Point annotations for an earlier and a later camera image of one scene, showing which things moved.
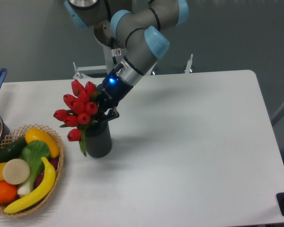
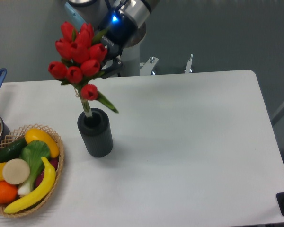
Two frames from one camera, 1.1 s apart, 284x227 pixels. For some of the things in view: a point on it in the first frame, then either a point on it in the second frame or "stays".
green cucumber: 11,151 stays
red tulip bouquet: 79,107 to 80,53
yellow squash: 34,134 stays
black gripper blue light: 112,89 to 121,32
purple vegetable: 55,162 stays
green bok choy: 35,152 stays
